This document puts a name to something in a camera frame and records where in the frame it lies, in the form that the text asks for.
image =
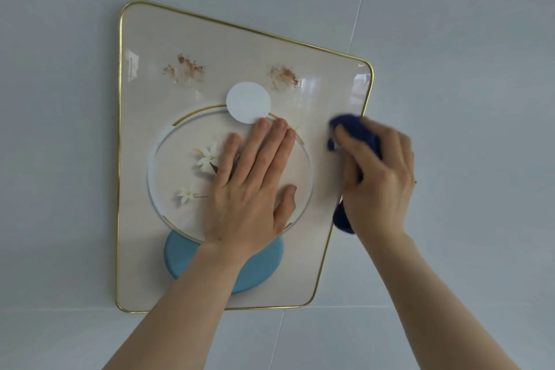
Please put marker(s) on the person's right hand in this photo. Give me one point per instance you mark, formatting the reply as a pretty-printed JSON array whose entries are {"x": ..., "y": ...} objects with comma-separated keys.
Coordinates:
[{"x": 381, "y": 183}]

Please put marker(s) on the person's left hand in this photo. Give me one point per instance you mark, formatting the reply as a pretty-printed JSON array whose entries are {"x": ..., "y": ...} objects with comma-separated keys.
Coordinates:
[{"x": 243, "y": 209}]

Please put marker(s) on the person's left middle finger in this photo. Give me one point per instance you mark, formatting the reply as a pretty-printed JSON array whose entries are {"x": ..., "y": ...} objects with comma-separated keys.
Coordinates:
[{"x": 266, "y": 153}]

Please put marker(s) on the person's left little finger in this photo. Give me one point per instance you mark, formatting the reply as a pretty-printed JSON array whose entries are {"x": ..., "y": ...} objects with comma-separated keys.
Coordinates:
[{"x": 225, "y": 161}]

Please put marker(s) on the person's right thumb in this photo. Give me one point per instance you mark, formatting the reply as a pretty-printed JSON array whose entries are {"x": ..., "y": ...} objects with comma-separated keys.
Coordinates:
[{"x": 349, "y": 144}]

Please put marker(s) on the person's left thumb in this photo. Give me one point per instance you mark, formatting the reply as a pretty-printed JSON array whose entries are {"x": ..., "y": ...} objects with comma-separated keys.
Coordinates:
[{"x": 285, "y": 207}]

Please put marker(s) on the dark blue cleaning cloth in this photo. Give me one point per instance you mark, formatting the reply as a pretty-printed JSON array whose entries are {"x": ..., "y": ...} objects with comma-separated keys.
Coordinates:
[{"x": 356, "y": 126}]

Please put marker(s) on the gold-framed wall picture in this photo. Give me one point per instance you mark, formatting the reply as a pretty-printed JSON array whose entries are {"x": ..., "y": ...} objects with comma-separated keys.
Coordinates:
[{"x": 151, "y": 88}]

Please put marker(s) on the person's right forearm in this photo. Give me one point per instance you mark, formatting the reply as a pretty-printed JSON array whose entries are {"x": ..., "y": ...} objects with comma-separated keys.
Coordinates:
[{"x": 429, "y": 304}]

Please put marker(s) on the person's left forearm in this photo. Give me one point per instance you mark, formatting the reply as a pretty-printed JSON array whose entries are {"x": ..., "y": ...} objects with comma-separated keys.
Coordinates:
[{"x": 182, "y": 313}]

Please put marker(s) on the brown dirt smudge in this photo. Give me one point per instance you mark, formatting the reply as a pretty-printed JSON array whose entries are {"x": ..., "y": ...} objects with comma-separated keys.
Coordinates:
[
  {"x": 184, "y": 67},
  {"x": 282, "y": 76}
]

